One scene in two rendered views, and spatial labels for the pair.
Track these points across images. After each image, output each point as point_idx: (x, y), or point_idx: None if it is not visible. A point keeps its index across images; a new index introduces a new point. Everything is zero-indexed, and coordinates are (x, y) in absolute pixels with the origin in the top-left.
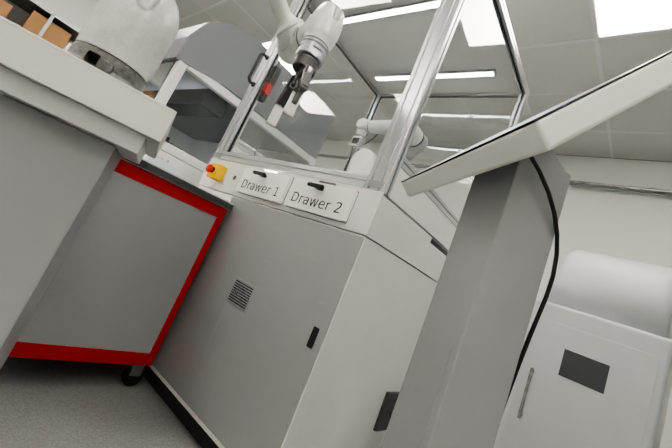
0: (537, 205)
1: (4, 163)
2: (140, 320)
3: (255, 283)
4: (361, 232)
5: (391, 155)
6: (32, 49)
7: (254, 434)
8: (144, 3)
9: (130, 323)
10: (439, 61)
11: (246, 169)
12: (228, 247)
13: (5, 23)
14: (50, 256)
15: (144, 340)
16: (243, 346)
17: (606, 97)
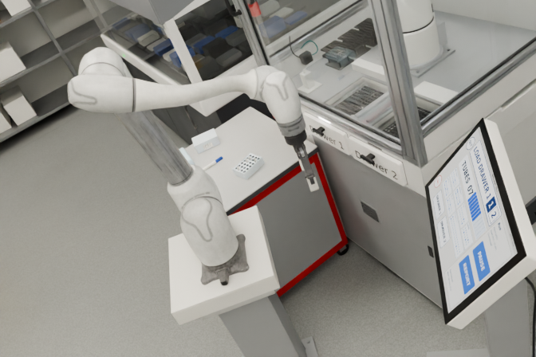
0: None
1: (238, 319)
2: (323, 237)
3: (374, 207)
4: (422, 194)
5: (409, 138)
6: (210, 304)
7: (430, 289)
8: (207, 237)
9: (319, 241)
10: (399, 36)
11: (304, 115)
12: (338, 175)
13: (195, 305)
14: (281, 327)
15: (333, 239)
16: (393, 243)
17: (483, 300)
